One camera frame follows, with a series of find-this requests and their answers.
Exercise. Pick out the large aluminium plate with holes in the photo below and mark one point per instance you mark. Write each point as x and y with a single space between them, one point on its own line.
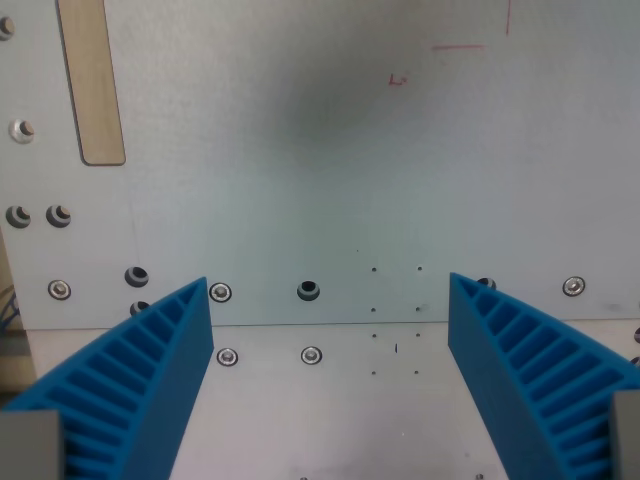
320 200

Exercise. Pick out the brushed aluminium plate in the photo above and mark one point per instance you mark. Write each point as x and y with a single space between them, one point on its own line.
320 415

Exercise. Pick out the silver hex socket screw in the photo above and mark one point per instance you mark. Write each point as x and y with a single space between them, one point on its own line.
227 357
59 289
311 355
220 292
574 286

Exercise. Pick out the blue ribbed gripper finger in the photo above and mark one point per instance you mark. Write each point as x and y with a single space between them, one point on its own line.
505 380
150 380

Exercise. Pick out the silver round standoff bolt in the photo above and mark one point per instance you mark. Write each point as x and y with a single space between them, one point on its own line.
20 131

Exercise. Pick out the light wood rounded slat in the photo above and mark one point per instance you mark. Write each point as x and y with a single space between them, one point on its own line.
95 100

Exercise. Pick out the grey round standoff bolt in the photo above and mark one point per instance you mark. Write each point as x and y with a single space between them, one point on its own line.
5 28

